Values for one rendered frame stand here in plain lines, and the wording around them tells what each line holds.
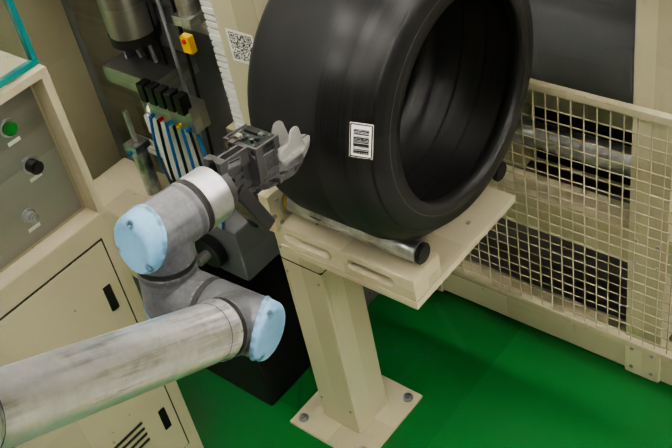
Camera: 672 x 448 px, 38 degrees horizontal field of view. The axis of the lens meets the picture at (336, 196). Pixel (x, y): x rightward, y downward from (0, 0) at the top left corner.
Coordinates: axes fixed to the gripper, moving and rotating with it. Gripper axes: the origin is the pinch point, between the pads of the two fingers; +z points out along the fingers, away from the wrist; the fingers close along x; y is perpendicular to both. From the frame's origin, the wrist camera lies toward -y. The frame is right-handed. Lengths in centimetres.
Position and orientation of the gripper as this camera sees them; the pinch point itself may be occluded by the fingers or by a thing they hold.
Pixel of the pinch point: (303, 143)
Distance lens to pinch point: 160.2
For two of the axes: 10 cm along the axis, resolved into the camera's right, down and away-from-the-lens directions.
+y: -0.9, -8.2, -5.6
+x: -7.7, -3.0, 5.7
